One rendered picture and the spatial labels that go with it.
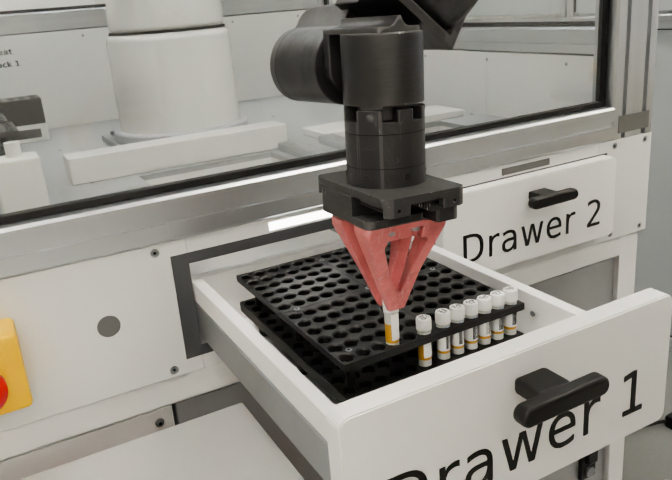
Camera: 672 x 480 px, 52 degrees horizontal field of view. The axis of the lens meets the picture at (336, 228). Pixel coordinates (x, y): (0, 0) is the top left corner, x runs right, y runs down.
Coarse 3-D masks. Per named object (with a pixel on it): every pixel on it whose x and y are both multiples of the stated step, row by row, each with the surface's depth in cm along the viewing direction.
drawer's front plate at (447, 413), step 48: (528, 336) 48; (576, 336) 48; (624, 336) 51; (432, 384) 43; (480, 384) 45; (624, 384) 52; (336, 432) 40; (384, 432) 42; (432, 432) 44; (480, 432) 46; (528, 432) 48; (576, 432) 51; (624, 432) 54
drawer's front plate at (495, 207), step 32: (608, 160) 92; (480, 192) 83; (512, 192) 85; (608, 192) 94; (448, 224) 82; (480, 224) 84; (512, 224) 87; (544, 224) 90; (576, 224) 92; (608, 224) 96; (480, 256) 86; (512, 256) 88
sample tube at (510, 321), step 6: (504, 288) 59; (510, 288) 59; (516, 288) 59; (510, 294) 59; (516, 294) 59; (510, 300) 59; (516, 300) 59; (516, 312) 60; (504, 318) 60; (510, 318) 59; (516, 318) 60; (504, 324) 60; (510, 324) 60; (516, 324) 60; (504, 330) 60; (510, 330) 60
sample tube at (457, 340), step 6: (450, 306) 57; (456, 306) 57; (462, 306) 57; (450, 312) 57; (456, 312) 56; (462, 312) 56; (456, 318) 56; (462, 318) 56; (456, 336) 57; (462, 336) 57; (456, 342) 57; (462, 342) 57; (456, 348) 57; (462, 348) 57; (456, 354) 57
